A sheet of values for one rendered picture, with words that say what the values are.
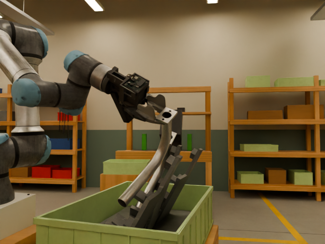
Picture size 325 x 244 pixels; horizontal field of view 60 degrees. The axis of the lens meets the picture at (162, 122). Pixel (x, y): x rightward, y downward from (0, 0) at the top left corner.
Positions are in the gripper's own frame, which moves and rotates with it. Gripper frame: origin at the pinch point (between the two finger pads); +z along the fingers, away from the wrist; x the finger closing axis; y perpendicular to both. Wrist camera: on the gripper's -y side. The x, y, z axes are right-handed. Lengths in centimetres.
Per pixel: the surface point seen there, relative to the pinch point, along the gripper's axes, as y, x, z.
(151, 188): -27.5, -6.6, 3.9
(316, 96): -243, 422, 100
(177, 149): -19.6, 7.4, 4.4
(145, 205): -8.7, -20.8, 8.8
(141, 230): -8.6, -26.5, 11.8
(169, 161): -8.3, -5.8, 7.0
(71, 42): -335, 334, -397
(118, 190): -57, -2, -12
